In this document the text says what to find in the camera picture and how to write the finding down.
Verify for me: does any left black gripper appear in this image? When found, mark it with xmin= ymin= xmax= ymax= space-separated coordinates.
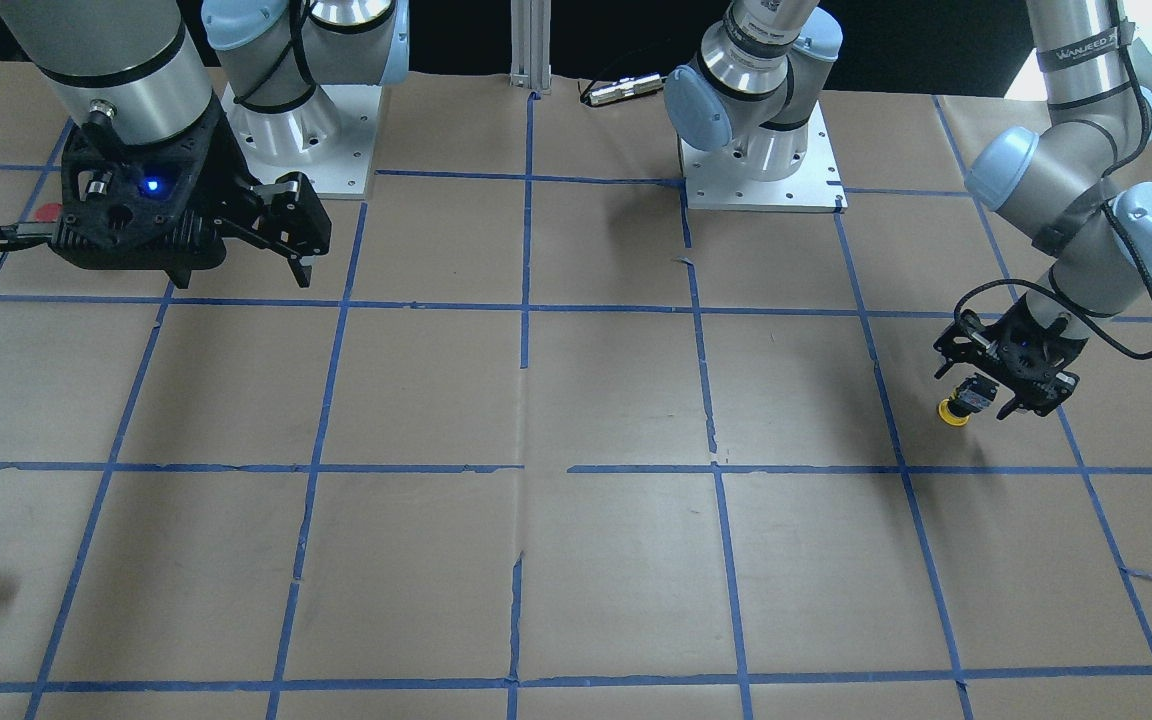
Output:
xmin=934 ymin=301 xmax=1087 ymax=420

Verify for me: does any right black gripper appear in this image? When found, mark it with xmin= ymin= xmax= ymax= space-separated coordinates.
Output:
xmin=47 ymin=100 xmax=332 ymax=288

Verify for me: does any yellow push button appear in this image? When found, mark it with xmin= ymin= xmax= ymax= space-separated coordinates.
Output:
xmin=937 ymin=373 xmax=998 ymax=429

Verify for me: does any red push button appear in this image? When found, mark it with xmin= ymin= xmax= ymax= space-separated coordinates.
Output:
xmin=31 ymin=202 xmax=63 ymax=223

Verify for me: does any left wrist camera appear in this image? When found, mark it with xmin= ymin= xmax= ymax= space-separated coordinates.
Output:
xmin=933 ymin=311 xmax=1010 ymax=377

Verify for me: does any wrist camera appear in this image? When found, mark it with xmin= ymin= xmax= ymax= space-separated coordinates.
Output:
xmin=45 ymin=129 xmax=227 ymax=287
xmin=933 ymin=311 xmax=1010 ymax=377

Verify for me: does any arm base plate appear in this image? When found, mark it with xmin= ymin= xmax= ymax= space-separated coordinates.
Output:
xmin=679 ymin=104 xmax=849 ymax=213
xmin=221 ymin=85 xmax=387 ymax=200

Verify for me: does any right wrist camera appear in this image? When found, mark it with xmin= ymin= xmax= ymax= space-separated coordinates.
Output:
xmin=45 ymin=129 xmax=227 ymax=287

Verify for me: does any aluminium frame post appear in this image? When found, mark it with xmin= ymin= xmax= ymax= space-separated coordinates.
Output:
xmin=509 ymin=0 xmax=552 ymax=94

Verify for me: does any metal cable connector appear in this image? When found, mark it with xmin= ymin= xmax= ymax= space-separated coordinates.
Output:
xmin=579 ymin=73 xmax=666 ymax=108

